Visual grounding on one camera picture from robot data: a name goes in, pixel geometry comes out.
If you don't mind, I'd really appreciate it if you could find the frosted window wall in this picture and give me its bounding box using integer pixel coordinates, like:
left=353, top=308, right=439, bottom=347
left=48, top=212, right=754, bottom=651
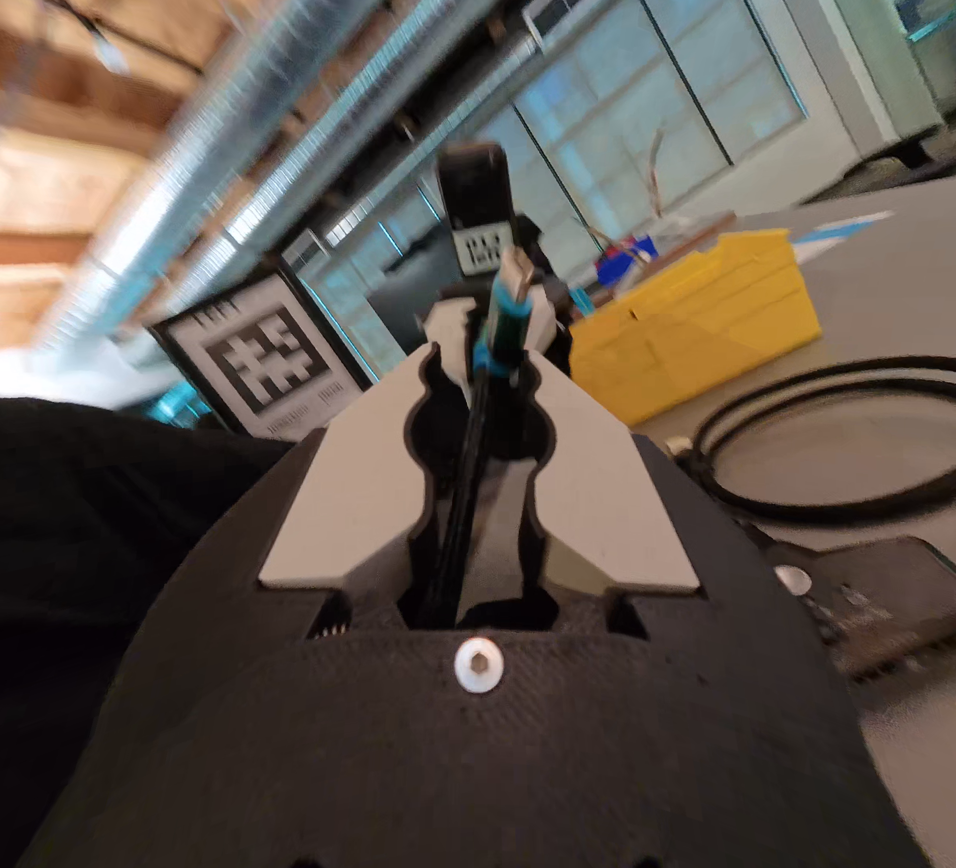
left=299, top=0, right=811, bottom=376

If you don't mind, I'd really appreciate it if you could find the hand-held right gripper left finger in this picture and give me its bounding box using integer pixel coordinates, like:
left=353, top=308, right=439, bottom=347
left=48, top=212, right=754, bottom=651
left=257, top=343, right=443, bottom=593

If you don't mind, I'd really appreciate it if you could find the wooden table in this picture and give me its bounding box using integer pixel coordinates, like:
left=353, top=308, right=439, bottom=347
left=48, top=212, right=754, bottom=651
left=590, top=211, right=738, bottom=273

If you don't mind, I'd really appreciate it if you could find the blue paper sheet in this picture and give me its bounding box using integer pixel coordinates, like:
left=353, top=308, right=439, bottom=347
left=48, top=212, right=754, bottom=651
left=790, top=211, right=897, bottom=262

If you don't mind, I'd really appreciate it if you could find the white curved holder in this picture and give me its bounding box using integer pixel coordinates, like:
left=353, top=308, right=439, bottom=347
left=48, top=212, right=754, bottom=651
left=641, top=127, right=671, bottom=221

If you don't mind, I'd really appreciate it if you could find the black braided hdmi cable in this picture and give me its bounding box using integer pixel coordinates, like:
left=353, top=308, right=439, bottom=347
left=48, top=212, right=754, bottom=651
left=413, top=247, right=537, bottom=631

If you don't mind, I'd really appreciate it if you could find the framed marker sign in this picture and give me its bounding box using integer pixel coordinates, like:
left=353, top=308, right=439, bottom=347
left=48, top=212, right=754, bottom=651
left=148, top=269, right=374, bottom=445

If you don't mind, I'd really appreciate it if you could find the silver ventilation duct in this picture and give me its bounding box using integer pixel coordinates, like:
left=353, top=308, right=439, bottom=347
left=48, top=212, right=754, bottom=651
left=164, top=0, right=621, bottom=301
left=30, top=0, right=464, bottom=354

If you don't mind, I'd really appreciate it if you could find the person's left forearm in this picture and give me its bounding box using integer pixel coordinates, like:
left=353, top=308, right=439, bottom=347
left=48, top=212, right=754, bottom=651
left=0, top=397, right=322, bottom=585

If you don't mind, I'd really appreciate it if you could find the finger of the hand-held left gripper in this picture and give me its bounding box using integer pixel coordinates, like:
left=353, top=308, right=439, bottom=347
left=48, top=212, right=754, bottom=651
left=523, top=300, right=559, bottom=357
left=422, top=298, right=479, bottom=385

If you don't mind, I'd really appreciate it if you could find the yellow plastic bin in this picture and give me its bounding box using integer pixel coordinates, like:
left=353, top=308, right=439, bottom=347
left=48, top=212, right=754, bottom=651
left=568, top=228, right=824, bottom=430

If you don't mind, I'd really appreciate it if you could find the blue plastic bin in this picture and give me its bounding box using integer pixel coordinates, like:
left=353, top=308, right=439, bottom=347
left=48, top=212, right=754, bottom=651
left=596, top=235, right=660, bottom=286

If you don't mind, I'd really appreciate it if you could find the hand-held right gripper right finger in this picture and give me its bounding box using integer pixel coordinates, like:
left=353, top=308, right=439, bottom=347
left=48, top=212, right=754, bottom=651
left=517, top=351, right=703, bottom=596

